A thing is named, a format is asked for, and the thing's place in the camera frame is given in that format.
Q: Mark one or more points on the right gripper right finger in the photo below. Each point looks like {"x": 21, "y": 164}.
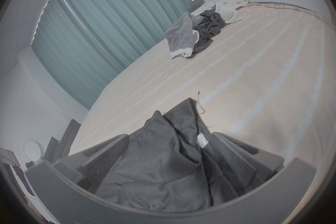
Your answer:
{"x": 265, "y": 162}

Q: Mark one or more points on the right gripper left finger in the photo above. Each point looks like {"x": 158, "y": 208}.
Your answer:
{"x": 89, "y": 167}

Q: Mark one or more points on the black garment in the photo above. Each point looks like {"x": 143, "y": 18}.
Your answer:
{"x": 162, "y": 165}

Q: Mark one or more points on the bed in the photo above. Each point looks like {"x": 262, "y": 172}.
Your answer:
{"x": 262, "y": 73}

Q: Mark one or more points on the pile of clothes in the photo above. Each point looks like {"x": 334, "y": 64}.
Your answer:
{"x": 181, "y": 34}

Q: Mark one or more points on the black chest of drawers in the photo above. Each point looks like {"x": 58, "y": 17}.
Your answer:
{"x": 69, "y": 136}

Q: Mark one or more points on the black dressing table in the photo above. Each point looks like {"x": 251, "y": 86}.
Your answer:
{"x": 52, "y": 146}

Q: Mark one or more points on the blue-green curtain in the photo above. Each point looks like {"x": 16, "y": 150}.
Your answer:
{"x": 118, "y": 2}
{"x": 70, "y": 55}

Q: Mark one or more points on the white printed pillow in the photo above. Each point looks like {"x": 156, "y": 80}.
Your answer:
{"x": 233, "y": 1}

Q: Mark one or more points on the grey bedside table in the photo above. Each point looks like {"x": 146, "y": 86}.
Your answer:
{"x": 195, "y": 5}

